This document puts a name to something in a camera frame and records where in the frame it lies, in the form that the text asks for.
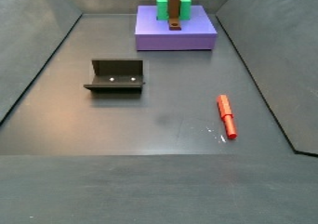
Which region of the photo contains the brown L-shaped bracket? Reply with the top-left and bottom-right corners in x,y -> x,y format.
169,0 -> 182,31

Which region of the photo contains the green block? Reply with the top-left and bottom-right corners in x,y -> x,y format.
157,0 -> 169,20
181,0 -> 192,20

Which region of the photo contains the right green block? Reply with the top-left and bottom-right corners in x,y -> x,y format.
181,0 -> 192,20

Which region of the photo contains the purple base block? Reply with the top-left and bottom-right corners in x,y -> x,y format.
134,6 -> 218,51

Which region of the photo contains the left green block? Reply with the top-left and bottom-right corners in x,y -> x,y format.
157,0 -> 169,20

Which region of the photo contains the red peg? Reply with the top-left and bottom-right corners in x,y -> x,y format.
217,95 -> 238,139

